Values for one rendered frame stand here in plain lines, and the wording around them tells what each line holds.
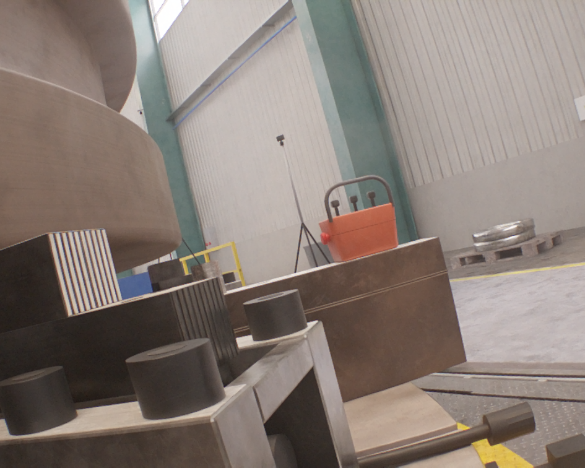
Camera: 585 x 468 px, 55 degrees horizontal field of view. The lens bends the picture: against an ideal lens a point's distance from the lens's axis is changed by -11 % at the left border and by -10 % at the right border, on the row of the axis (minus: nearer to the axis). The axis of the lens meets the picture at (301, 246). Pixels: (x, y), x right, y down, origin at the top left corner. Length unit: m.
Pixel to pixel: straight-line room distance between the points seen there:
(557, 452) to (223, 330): 0.64
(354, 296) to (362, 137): 9.30
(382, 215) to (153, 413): 1.36
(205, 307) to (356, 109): 10.51
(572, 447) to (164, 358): 0.78
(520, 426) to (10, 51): 1.22
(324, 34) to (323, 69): 0.82
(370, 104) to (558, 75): 4.04
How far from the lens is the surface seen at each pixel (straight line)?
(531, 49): 8.92
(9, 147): 0.86
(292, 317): 0.66
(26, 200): 0.86
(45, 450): 0.48
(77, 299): 0.60
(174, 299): 0.52
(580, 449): 1.04
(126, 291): 11.20
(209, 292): 0.59
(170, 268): 2.68
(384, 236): 1.72
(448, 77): 10.02
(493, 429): 1.18
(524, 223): 7.02
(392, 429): 1.40
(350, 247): 1.69
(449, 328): 1.78
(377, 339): 1.71
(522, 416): 1.20
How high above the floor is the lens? 0.77
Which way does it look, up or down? level
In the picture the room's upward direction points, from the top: 15 degrees counter-clockwise
